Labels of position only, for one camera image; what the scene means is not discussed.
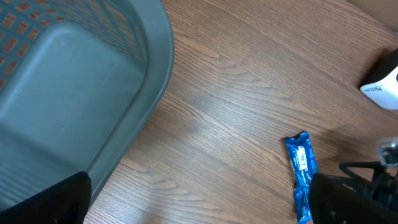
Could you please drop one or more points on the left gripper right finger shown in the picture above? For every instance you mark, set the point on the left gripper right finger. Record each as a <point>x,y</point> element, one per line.
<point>331,202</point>

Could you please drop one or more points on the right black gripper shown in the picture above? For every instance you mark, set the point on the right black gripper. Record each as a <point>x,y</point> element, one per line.
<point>382,188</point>

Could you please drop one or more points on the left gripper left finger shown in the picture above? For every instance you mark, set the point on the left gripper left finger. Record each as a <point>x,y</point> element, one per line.
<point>65,202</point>

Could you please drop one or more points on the blue snack wrapper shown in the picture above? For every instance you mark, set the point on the blue snack wrapper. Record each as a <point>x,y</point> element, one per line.
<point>304,166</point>

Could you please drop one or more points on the white barcode scanner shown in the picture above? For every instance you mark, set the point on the white barcode scanner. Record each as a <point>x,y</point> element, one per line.
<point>380,86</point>

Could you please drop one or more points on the grey plastic mesh basket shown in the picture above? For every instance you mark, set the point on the grey plastic mesh basket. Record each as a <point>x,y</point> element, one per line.
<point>79,79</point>

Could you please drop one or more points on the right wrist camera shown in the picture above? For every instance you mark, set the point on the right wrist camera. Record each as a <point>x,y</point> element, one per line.
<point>387,150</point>

